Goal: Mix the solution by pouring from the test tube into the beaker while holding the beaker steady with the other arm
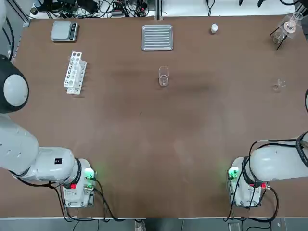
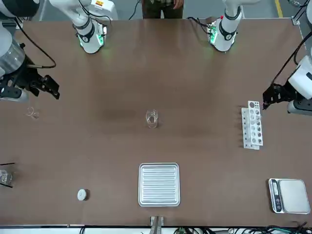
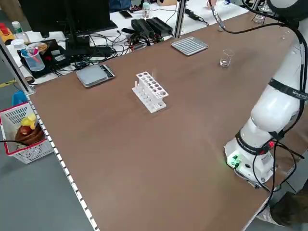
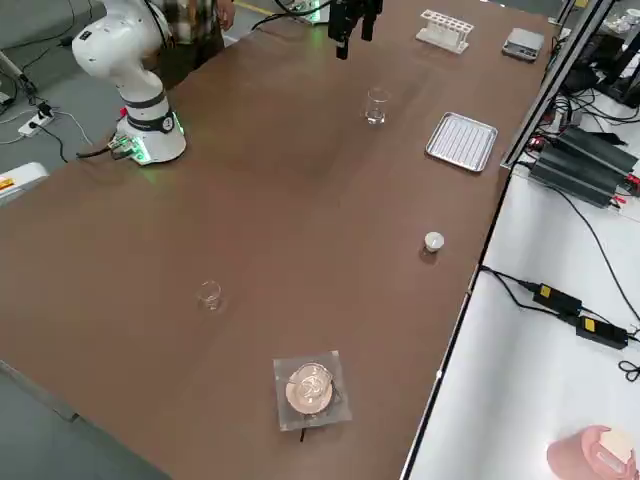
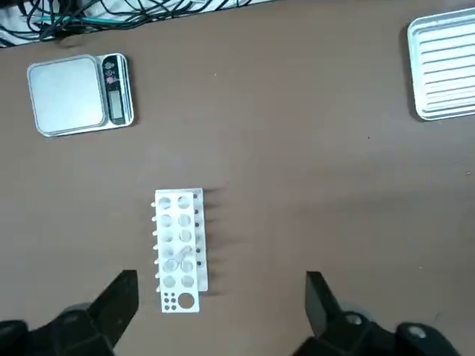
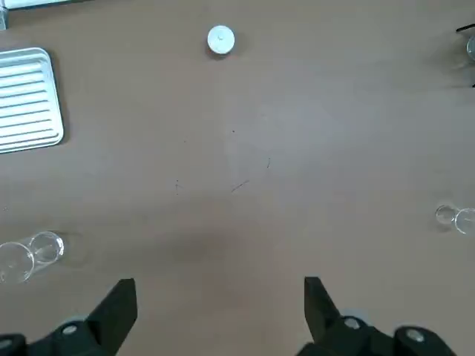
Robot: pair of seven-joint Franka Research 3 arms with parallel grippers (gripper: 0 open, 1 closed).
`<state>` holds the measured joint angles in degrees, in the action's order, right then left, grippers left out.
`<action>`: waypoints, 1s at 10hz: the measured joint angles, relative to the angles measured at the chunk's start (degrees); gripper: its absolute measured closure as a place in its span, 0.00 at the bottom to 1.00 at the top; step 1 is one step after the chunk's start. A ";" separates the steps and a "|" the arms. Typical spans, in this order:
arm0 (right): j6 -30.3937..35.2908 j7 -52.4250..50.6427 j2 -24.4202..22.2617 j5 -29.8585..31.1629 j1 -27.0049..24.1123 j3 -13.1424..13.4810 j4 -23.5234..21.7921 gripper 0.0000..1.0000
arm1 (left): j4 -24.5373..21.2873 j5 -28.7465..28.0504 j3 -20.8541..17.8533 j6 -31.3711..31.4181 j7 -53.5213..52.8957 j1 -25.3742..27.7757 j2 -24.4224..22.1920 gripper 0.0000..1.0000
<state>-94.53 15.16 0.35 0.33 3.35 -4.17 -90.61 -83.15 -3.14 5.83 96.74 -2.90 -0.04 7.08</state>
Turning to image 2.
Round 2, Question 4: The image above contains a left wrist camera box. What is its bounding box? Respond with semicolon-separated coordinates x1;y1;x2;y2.
286;98;312;114

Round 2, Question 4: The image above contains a white side table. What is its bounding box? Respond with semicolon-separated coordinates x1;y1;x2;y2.
0;226;312;234

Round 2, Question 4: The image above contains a white test tube rack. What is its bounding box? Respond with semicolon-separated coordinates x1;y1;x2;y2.
241;100;264;151

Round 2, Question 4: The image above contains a clear glass beaker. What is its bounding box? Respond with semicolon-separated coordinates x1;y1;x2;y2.
145;110;159;129

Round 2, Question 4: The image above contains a silver digital scale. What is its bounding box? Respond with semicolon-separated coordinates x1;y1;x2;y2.
268;178;311;215

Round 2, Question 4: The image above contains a glass alcohol lamp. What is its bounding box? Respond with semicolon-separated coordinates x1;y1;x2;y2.
0;169;13;185

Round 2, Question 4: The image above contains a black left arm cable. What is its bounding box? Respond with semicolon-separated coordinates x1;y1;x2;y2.
272;31;312;85

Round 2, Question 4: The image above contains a small clear glass cup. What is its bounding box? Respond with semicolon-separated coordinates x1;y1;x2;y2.
25;106;40;120

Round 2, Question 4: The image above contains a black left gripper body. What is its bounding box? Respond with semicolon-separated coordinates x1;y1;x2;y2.
274;81;297;103

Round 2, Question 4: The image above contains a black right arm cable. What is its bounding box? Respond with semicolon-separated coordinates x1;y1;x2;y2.
13;17;57;68

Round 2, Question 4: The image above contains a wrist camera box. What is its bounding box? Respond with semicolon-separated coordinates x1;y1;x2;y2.
0;88;29;102
286;98;312;114

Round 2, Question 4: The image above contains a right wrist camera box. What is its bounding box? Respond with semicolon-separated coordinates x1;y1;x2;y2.
0;88;29;102

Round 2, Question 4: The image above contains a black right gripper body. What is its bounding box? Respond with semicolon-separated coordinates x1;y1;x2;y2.
4;65;42;90

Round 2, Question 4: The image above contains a person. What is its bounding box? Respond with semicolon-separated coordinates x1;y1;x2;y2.
142;0;184;20

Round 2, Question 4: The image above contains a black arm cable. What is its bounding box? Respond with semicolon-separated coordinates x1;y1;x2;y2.
13;17;57;68
272;31;312;85

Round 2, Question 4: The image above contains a ribbed metal tray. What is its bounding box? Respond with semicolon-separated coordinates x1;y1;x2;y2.
138;162;181;207

